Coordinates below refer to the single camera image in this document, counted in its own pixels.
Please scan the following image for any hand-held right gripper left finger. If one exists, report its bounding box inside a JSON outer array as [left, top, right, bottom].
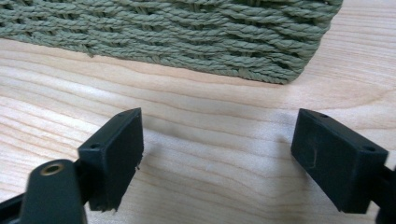
[[77, 106, 146, 213]]

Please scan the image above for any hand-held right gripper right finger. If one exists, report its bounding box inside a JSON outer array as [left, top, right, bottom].
[[290, 107, 390, 215]]

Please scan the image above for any green woven basket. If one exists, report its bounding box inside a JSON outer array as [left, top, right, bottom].
[[0, 0, 345, 86]]

